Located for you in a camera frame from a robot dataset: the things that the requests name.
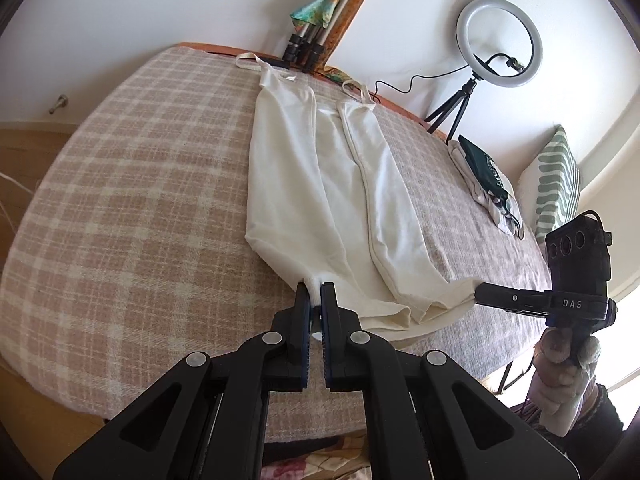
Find black ring light cable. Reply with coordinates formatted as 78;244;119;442
372;53;527;107

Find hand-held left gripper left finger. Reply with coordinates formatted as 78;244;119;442
52;282;314;480

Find person's right forearm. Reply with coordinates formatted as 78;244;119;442
520;384;626;443

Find white sleeveless garment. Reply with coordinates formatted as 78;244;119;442
235;52;477;337

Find small black tripod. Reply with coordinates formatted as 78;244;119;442
425;78;479;142

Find white ring light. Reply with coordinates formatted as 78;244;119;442
455;0;544;87

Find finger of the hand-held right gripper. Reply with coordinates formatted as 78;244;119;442
472;282;555;319

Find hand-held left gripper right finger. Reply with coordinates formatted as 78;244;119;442
320;282;582;480

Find green striped pillow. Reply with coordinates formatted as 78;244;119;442
517;125;582;247

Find pink plaid blanket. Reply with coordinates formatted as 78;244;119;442
0;44;552;447

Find folded green and white clothes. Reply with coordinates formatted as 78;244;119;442
447;138;524;239

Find floral cloth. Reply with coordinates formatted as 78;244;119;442
260;432;375;480

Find orange wooden board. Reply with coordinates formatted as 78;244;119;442
320;0;384;75

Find folded tripod stand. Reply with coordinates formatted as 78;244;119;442
282;0;374;72

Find dark green cloth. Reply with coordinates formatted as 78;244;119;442
458;135;511;202

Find person's right hand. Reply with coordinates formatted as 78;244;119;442
529;329;602;437

